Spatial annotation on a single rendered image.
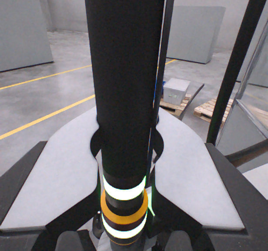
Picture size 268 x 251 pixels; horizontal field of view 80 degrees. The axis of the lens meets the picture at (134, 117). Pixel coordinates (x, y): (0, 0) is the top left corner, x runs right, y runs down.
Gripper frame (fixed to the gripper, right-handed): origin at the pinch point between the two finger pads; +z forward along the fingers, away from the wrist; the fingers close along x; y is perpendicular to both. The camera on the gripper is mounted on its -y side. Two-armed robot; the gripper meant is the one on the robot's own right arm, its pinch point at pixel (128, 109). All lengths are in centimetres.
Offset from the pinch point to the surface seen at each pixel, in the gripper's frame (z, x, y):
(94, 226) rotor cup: 5.3, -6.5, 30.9
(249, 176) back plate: 17.3, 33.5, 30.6
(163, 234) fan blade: 0.0, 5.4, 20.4
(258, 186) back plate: 14.0, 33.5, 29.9
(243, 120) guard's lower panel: 89, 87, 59
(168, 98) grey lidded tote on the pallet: 266, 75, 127
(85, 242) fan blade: 6.2, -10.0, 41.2
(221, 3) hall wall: 1110, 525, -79
